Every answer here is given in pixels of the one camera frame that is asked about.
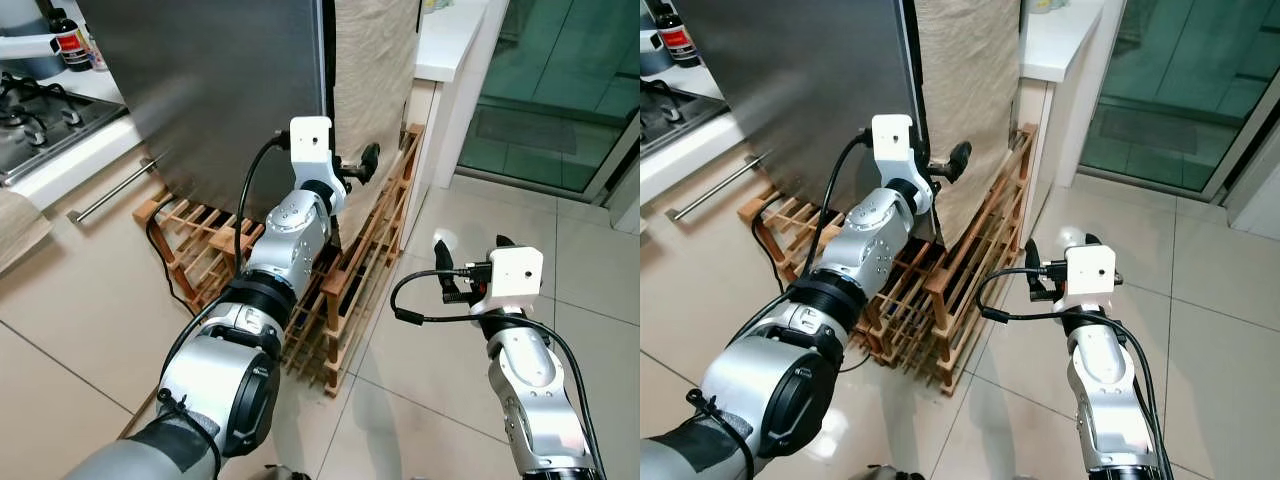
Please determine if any grey mini fridge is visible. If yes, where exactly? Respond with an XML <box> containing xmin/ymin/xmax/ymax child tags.
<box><xmin>78</xmin><ymin>0</ymin><xmax>337</xmax><ymax>226</ymax></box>
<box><xmin>680</xmin><ymin>0</ymin><xmax>941</xmax><ymax>246</ymax></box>

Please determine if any beige cloth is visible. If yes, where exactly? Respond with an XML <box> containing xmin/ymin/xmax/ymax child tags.
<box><xmin>333</xmin><ymin>0</ymin><xmax>422</xmax><ymax>196</ymax></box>
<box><xmin>915</xmin><ymin>0</ymin><xmax>1023</xmax><ymax>246</ymax></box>

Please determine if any wooden slatted rack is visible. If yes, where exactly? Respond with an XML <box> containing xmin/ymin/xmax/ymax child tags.
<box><xmin>738</xmin><ymin>122</ymin><xmax>1041</xmax><ymax>396</ymax></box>
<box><xmin>133</xmin><ymin>123</ymin><xmax>428</xmax><ymax>398</ymax></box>

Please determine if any white side counter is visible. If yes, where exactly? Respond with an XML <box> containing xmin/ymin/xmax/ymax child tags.
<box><xmin>405</xmin><ymin>0</ymin><xmax>511</xmax><ymax>191</ymax></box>
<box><xmin>1015</xmin><ymin>0</ymin><xmax>1126</xmax><ymax>191</ymax></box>

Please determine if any green glass sliding door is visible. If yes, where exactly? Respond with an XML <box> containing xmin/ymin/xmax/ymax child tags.
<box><xmin>455</xmin><ymin>0</ymin><xmax>641</xmax><ymax>206</ymax></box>
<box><xmin>1075</xmin><ymin>0</ymin><xmax>1280</xmax><ymax>201</ymax></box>

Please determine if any beige cabinet white countertop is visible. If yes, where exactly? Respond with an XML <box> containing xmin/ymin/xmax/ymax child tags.
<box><xmin>640</xmin><ymin>65</ymin><xmax>776</xmax><ymax>236</ymax></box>
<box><xmin>0</xmin><ymin>66</ymin><xmax>176</xmax><ymax>276</ymax></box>

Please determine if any steel gas stove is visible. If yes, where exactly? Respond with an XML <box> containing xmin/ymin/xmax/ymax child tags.
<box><xmin>640</xmin><ymin>78</ymin><xmax>716</xmax><ymax>156</ymax></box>
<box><xmin>0</xmin><ymin>72</ymin><xmax>129</xmax><ymax>188</ymax></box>

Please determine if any dark bottle red label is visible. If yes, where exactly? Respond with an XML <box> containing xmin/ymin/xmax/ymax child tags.
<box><xmin>655</xmin><ymin>0</ymin><xmax>703</xmax><ymax>69</ymax></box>
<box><xmin>47</xmin><ymin>5</ymin><xmax>94</xmax><ymax>73</ymax></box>

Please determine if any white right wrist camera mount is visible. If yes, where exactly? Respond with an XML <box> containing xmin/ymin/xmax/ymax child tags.
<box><xmin>1062</xmin><ymin>243</ymin><xmax>1118</xmax><ymax>313</ymax></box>
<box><xmin>470</xmin><ymin>246</ymin><xmax>545</xmax><ymax>314</ymax></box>

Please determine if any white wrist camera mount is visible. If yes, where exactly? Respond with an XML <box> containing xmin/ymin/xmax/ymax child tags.
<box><xmin>289</xmin><ymin>116</ymin><xmax>334</xmax><ymax>186</ymax></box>
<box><xmin>1062</xmin><ymin>243</ymin><xmax>1118</xmax><ymax>313</ymax></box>
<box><xmin>871</xmin><ymin>113</ymin><xmax>917</xmax><ymax>186</ymax></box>
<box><xmin>470</xmin><ymin>246</ymin><xmax>545</xmax><ymax>314</ymax></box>

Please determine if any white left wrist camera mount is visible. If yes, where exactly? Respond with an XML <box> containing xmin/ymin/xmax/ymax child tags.
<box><xmin>289</xmin><ymin>116</ymin><xmax>334</xmax><ymax>186</ymax></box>
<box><xmin>871</xmin><ymin>113</ymin><xmax>917</xmax><ymax>186</ymax></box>

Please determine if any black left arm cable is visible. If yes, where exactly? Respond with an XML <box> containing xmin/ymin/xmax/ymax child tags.
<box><xmin>235</xmin><ymin>133</ymin><xmax>293</xmax><ymax>253</ymax></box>
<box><xmin>814</xmin><ymin>130</ymin><xmax>876</xmax><ymax>253</ymax></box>

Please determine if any black fridge power cable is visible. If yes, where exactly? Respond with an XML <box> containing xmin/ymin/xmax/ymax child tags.
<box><xmin>751</xmin><ymin>215</ymin><xmax>801</xmax><ymax>298</ymax></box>
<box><xmin>146</xmin><ymin>218</ymin><xmax>201</xmax><ymax>316</ymax></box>

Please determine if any steel cabinet bar handle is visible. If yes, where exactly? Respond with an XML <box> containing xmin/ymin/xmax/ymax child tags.
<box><xmin>668</xmin><ymin>150</ymin><xmax>773</xmax><ymax>222</ymax></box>
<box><xmin>67</xmin><ymin>153</ymin><xmax>169</xmax><ymax>224</ymax></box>

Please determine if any grey pot white handle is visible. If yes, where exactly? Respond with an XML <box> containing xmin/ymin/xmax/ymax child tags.
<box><xmin>640</xmin><ymin>0</ymin><xmax>676</xmax><ymax>77</ymax></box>
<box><xmin>0</xmin><ymin>0</ymin><xmax>66</xmax><ymax>81</ymax></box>

